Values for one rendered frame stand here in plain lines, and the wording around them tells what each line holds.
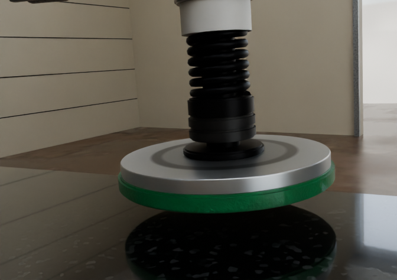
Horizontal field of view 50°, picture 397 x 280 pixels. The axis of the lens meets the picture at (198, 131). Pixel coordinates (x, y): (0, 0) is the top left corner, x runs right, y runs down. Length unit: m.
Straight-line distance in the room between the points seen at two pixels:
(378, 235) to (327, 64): 5.18
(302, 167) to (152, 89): 6.75
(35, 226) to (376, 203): 0.34
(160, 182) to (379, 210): 0.21
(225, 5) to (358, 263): 0.24
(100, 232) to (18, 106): 5.58
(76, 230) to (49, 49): 5.89
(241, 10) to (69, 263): 0.27
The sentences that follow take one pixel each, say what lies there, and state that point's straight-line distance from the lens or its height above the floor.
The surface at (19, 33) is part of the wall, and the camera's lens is 6.06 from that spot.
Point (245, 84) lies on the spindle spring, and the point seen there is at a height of 0.95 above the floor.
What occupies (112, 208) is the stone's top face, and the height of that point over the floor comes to 0.82.
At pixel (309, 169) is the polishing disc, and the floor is 0.88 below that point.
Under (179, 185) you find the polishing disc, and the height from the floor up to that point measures 0.87.
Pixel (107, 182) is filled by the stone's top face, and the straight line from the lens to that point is 0.59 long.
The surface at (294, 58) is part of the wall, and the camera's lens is 5.69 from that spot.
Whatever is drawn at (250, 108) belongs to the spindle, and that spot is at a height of 0.92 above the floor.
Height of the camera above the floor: 0.97
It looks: 9 degrees down
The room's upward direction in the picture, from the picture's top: 4 degrees counter-clockwise
